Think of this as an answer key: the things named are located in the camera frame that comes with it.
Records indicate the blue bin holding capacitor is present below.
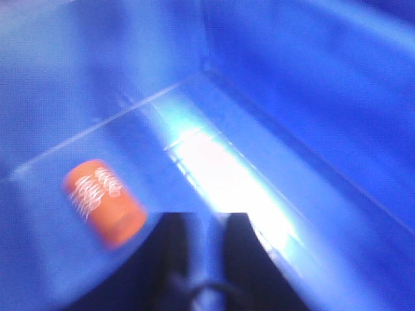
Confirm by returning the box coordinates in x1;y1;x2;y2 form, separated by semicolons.
1;1;414;310

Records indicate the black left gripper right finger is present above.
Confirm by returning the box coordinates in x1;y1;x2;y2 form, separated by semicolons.
215;213;309;310

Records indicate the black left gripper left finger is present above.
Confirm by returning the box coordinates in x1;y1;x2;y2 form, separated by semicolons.
67;213;203;310

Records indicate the brown cylindrical capacitor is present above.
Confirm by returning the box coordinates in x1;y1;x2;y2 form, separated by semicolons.
62;159;148;249

